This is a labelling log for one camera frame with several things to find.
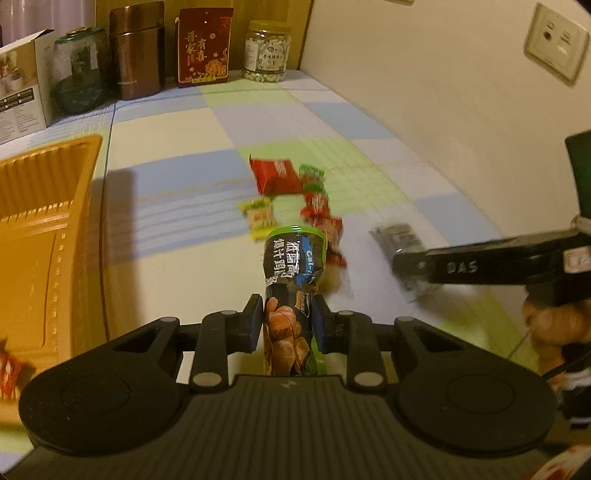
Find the beige wall outlet plate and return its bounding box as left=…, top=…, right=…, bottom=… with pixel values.
left=523, top=2, right=587, bottom=85

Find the white cardboard box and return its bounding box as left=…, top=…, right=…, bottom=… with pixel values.
left=0, top=29, right=57, bottom=146

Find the wooden panel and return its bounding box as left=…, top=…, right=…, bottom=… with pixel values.
left=164, top=0, right=315, bottom=71

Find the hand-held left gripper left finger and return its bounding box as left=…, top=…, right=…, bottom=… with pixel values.
left=111, top=294, right=265, bottom=393

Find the brown metal thermos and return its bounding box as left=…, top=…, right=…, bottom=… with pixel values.
left=108, top=1, right=166, bottom=101

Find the green glass jar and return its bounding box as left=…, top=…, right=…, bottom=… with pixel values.
left=51, top=27, right=110, bottom=114

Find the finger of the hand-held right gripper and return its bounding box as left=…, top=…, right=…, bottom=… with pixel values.
left=392, top=231, right=571, bottom=288

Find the dark green snack packet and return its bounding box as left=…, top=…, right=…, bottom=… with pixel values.
left=262, top=226, right=329, bottom=377

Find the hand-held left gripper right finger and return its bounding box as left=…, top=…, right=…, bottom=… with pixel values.
left=310, top=295, right=467, bottom=391

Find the beige curtain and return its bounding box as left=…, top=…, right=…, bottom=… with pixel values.
left=0, top=0, right=112, bottom=47

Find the yellow green candy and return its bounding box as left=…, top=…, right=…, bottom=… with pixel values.
left=237, top=196, right=274, bottom=241

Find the red gift box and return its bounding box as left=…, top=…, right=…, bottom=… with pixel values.
left=174, top=7, right=235, bottom=88

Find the grey snack packet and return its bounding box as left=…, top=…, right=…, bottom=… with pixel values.
left=369, top=224, right=439, bottom=303

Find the clear plastic nut jar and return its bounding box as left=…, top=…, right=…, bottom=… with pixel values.
left=243, top=19, right=293, bottom=85

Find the red snack packet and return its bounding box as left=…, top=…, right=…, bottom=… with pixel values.
left=0, top=339, right=37, bottom=400
left=249, top=157, right=303, bottom=195

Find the person's right hand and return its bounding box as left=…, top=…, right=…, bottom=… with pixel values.
left=522, top=296, right=591, bottom=367

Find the orange plastic tray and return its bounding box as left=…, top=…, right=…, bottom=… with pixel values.
left=0, top=134, right=105, bottom=402

